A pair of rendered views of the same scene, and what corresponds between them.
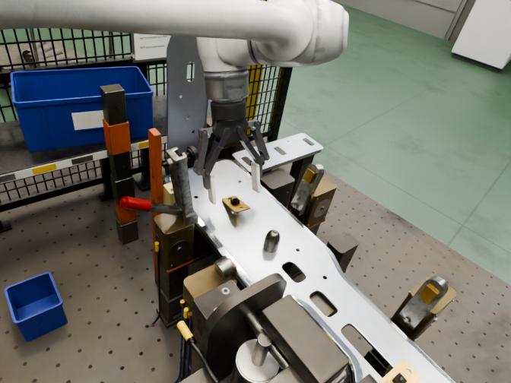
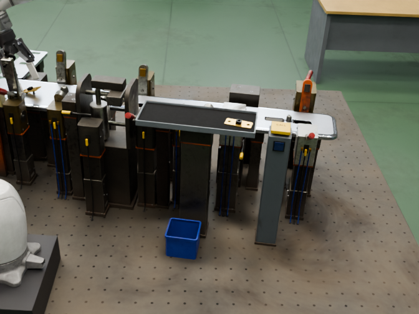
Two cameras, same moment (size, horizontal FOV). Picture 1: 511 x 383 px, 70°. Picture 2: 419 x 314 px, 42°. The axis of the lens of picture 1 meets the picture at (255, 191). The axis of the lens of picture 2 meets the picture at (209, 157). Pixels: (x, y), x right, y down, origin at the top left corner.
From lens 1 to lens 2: 1.51 m
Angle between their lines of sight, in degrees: 32
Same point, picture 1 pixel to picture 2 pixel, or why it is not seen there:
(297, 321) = (104, 78)
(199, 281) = (53, 106)
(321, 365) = (118, 81)
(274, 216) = (53, 87)
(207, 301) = (67, 99)
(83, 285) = not seen: outside the picture
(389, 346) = (141, 99)
